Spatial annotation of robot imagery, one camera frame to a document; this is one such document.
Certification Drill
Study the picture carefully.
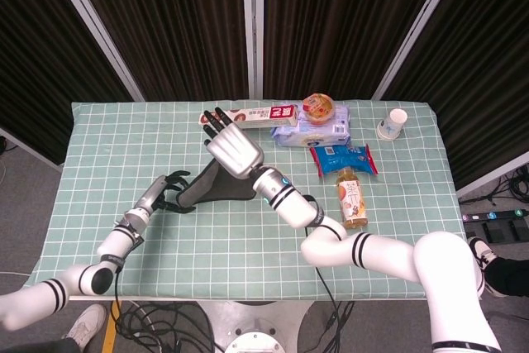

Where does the white paper cup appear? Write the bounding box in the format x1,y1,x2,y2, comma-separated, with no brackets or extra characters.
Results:
375,107,408,141

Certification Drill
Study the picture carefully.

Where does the black and silver right hand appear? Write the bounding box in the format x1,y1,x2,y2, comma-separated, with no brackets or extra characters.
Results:
201,107,265,180

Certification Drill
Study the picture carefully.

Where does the yellow floor tape strip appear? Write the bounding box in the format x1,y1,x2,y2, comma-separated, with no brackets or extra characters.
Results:
101,301,123,353

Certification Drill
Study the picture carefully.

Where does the black cable bundle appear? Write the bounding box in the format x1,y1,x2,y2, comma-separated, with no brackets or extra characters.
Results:
113,301,216,353
460,165,529,205

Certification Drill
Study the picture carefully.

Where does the black trouser leg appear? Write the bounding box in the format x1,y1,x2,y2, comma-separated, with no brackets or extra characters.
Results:
483,256,529,298

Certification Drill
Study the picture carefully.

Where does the black and silver left hand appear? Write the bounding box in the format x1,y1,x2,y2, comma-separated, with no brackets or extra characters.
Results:
134,169,198,216

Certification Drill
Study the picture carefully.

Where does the dark ribbed partition panel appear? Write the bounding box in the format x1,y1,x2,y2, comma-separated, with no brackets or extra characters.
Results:
43,0,260,103
247,0,460,101
371,0,529,198
0,0,144,172

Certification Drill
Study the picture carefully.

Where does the black foot pedal unit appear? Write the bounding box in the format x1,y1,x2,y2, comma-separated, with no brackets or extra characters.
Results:
465,219,529,243

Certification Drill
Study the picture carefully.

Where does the green checked tablecloth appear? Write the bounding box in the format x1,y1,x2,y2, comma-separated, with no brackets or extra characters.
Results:
25,99,465,301

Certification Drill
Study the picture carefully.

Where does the black and white sneaker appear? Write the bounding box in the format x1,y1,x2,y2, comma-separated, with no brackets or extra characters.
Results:
466,236,508,298

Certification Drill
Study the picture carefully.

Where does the green cloth black trim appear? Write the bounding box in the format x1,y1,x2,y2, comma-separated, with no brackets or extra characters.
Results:
175,159,257,212

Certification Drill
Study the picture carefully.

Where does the orange jelly cup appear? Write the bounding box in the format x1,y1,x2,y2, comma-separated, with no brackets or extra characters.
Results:
301,93,336,126

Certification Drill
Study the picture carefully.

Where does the yellow tea bottle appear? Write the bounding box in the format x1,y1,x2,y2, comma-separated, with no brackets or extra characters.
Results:
335,166,369,230

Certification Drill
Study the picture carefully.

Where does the red and white wrap box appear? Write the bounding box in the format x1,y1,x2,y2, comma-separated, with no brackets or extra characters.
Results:
199,104,300,131

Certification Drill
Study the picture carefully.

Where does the blue snack bag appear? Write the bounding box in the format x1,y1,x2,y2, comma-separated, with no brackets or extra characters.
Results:
309,144,379,179

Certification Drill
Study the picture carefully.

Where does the dark grey trouser leg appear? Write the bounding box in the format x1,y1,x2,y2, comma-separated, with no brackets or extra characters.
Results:
0,338,79,353

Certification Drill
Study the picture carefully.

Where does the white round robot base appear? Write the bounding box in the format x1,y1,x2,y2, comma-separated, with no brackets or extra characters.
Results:
198,298,315,353

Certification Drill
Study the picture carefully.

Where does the black cable with connector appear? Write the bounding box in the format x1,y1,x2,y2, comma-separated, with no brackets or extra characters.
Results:
317,301,356,353

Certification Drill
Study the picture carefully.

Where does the light blue wet wipes pack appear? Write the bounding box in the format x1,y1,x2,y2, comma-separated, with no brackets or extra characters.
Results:
270,104,352,148

